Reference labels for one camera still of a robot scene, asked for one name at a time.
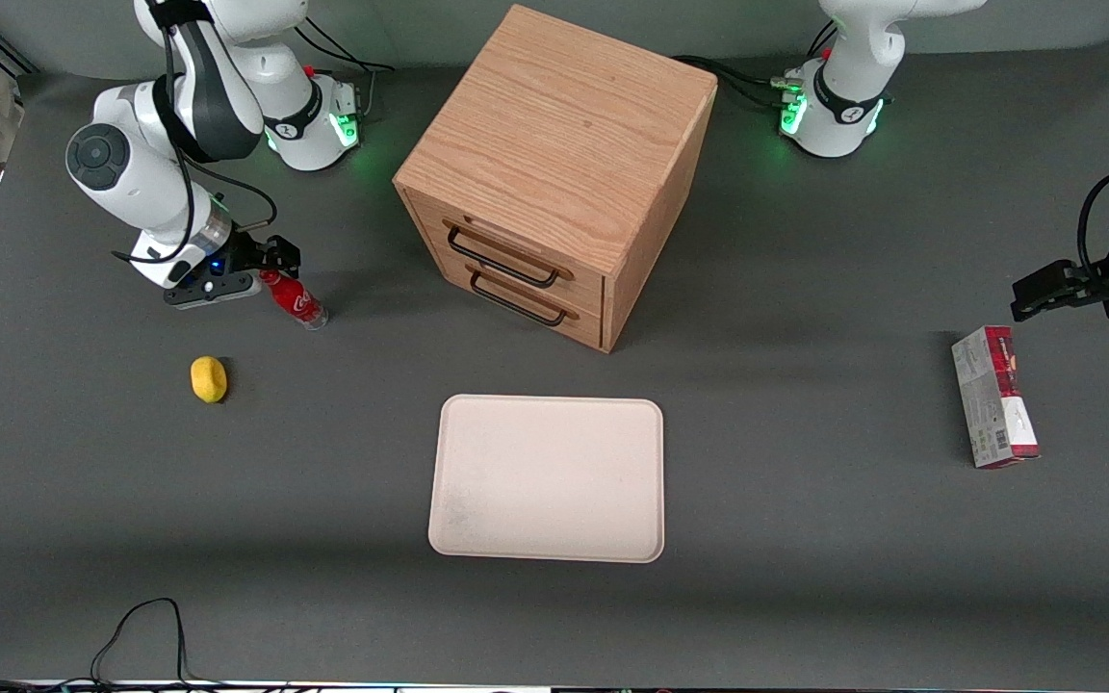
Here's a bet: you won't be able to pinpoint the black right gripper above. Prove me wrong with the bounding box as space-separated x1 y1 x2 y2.
191 231 302 290

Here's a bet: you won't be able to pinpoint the red coke bottle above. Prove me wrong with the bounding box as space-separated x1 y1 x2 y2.
261 269 329 331

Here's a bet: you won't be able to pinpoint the cream plastic tray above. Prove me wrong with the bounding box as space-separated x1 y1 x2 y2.
427 393 665 564

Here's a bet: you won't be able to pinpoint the grey and red carton box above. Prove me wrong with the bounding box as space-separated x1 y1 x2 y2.
951 325 1042 470

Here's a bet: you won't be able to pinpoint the yellow lemon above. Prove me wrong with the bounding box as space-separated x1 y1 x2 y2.
191 355 229 404

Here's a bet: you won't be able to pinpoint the wooden drawer front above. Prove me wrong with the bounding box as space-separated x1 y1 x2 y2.
427 252 605 349
408 192 606 314

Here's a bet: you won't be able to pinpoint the wooden drawer cabinet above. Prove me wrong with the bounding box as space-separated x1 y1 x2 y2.
393 4 719 354

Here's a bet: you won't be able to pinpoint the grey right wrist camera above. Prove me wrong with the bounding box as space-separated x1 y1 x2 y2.
164 272 263 310

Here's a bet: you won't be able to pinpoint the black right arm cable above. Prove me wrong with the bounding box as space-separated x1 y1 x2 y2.
112 0 278 266

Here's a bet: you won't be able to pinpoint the black right base cables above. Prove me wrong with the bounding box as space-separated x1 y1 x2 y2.
295 17 397 126

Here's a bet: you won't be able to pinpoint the black base cables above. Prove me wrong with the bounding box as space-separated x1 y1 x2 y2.
295 17 397 126
672 53 801 109

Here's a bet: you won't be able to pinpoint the black metal drawer handle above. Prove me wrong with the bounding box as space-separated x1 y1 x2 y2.
469 269 570 327
446 223 562 289

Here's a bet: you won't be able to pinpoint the black looped table cable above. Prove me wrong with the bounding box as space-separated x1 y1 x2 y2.
90 598 192 686

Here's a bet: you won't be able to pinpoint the black left base cables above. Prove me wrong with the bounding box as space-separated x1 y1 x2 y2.
672 53 801 109

